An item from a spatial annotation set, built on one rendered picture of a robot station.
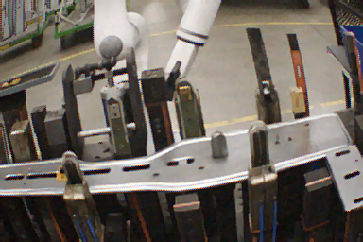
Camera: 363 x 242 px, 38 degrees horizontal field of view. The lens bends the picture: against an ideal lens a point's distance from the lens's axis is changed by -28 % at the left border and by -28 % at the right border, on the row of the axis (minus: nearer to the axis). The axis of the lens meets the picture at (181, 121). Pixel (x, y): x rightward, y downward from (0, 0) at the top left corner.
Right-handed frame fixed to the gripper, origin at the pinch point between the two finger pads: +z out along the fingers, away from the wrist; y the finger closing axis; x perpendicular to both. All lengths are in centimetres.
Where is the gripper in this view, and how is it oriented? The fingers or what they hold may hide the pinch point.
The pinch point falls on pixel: (171, 93)
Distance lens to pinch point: 184.2
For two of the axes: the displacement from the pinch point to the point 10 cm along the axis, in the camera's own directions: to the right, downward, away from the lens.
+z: -3.2, 9.2, 2.5
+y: -2.0, 1.9, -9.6
